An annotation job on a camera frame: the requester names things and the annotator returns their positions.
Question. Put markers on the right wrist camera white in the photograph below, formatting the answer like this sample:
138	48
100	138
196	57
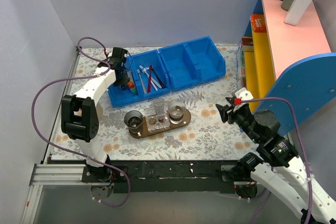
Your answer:
242	94

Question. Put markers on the blue pink shelf unit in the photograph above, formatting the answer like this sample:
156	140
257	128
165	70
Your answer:
299	65

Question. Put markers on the dark smoked plastic cup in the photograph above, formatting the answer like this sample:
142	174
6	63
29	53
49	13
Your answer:
134	121

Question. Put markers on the sponge package box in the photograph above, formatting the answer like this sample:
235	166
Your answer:
245	45

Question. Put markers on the orange toothpaste tube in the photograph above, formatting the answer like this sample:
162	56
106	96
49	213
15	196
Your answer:
131	85

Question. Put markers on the clear textured acrylic holder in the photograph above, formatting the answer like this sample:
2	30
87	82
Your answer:
154	125

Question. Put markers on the clear plastic cup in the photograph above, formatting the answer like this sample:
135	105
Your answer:
176	109

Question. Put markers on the white toothbrush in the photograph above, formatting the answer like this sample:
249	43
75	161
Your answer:
153	83

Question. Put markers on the oval wooden tray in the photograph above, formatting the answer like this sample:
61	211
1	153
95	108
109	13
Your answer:
185	121

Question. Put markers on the orange snack box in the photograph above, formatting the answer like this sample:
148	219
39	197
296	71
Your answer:
258	24

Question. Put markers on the aluminium frame rail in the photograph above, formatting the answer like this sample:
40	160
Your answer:
49	175

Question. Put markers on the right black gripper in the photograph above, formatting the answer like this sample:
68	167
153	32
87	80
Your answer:
230	114

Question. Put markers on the red toothbrush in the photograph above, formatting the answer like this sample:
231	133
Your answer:
150	79

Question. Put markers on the left blue divided bin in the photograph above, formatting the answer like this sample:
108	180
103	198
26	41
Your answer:
122	98

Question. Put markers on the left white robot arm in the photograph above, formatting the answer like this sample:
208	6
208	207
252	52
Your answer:
79	116

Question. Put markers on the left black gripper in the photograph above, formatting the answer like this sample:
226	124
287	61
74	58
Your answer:
122	78

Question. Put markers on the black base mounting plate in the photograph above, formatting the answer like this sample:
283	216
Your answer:
171	176

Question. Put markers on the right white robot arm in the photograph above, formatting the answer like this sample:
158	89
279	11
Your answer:
277	165

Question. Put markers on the grey toothbrush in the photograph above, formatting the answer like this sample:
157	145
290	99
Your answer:
141	80

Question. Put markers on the blue divided bin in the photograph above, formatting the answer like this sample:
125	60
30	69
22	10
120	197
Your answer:
122	98
192	63

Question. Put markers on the right blue divided bin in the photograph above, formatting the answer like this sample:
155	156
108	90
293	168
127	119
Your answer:
192	63

